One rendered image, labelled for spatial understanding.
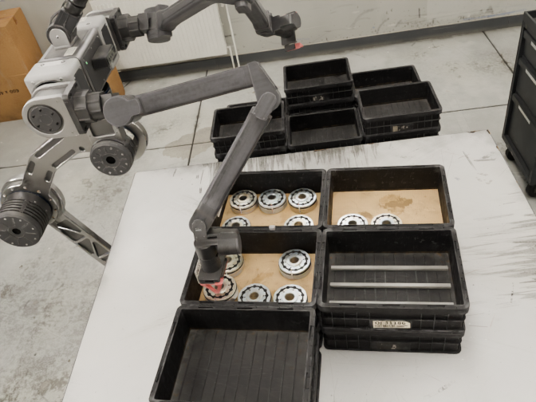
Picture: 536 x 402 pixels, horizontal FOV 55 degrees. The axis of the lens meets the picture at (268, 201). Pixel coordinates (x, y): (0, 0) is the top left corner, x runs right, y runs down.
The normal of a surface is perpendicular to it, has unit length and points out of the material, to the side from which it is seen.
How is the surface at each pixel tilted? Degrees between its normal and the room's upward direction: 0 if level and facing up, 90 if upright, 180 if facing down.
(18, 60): 90
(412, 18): 90
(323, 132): 0
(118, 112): 63
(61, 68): 0
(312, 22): 90
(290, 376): 0
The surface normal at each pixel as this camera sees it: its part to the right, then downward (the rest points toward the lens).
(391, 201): -0.15, -0.73
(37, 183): 0.00, 0.67
